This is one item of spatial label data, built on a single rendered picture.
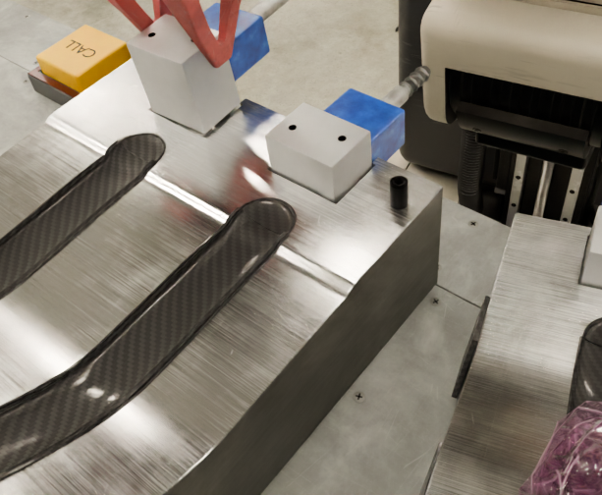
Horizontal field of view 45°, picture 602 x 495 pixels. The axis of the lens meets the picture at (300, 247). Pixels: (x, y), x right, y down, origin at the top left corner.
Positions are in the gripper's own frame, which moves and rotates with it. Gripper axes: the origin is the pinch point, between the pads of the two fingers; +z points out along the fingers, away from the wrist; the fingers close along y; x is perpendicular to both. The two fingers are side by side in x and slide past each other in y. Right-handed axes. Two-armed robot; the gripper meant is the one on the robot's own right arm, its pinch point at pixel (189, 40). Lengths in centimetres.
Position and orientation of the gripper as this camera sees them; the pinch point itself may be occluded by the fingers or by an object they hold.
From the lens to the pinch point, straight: 47.3
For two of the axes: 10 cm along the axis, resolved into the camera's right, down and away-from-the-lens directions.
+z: 1.5, 6.5, 7.5
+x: 6.0, -6.6, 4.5
